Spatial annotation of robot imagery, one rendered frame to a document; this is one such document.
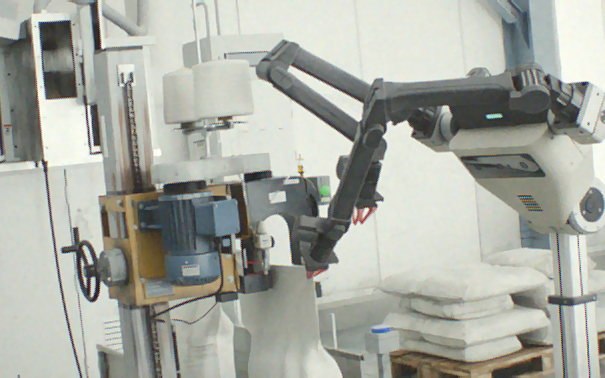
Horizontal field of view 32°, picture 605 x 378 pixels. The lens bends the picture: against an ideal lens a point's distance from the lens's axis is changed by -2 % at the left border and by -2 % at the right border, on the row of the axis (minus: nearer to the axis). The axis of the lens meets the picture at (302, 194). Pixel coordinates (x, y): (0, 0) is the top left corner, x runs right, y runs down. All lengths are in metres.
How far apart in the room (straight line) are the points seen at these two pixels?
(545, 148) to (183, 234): 0.97
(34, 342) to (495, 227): 4.42
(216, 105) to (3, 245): 2.95
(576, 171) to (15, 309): 3.63
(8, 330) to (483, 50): 4.80
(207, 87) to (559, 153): 0.96
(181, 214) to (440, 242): 5.83
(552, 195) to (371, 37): 5.54
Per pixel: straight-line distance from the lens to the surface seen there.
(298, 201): 3.26
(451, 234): 8.66
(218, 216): 2.85
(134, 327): 3.13
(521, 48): 9.08
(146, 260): 3.06
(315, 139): 7.96
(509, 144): 2.81
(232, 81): 2.96
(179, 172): 2.87
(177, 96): 3.21
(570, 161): 2.81
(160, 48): 6.39
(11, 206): 5.75
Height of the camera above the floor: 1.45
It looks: 3 degrees down
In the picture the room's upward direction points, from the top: 5 degrees counter-clockwise
